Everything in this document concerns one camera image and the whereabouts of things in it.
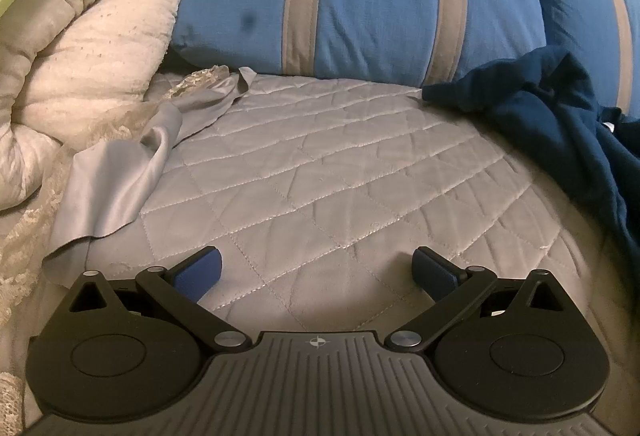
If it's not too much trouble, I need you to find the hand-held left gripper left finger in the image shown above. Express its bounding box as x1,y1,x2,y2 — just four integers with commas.
66,246,251,353

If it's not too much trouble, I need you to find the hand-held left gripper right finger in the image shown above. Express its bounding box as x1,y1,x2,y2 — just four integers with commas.
385,245,572,353

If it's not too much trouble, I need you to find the navy blue t-shirt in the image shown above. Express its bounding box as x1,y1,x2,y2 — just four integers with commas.
422,47,640,287

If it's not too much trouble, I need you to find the grey satin cloth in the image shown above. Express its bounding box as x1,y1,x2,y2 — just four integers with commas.
42,65,258,289

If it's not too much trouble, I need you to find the white quilted comforter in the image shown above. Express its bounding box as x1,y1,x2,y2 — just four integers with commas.
0,0,190,212

